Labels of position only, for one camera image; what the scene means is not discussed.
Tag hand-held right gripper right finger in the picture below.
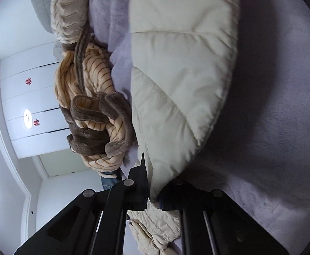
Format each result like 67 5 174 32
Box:
160 178 290 255

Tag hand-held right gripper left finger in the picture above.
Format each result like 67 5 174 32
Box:
14 153 148 255

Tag white puffer jacket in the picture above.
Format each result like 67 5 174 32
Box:
127 0 241 254

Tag blue jeans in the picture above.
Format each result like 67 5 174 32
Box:
100 171 124 191

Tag striped beige brown fleece garment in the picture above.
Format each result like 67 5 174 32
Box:
55 21 134 177

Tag purple blanket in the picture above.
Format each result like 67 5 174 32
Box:
87 0 310 255

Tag white wardrobe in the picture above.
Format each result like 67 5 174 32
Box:
0 41 71 160

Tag cream textured cushion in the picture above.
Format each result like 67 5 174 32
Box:
49 0 92 44

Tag grey quilted mattress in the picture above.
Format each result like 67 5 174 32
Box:
25 0 55 34

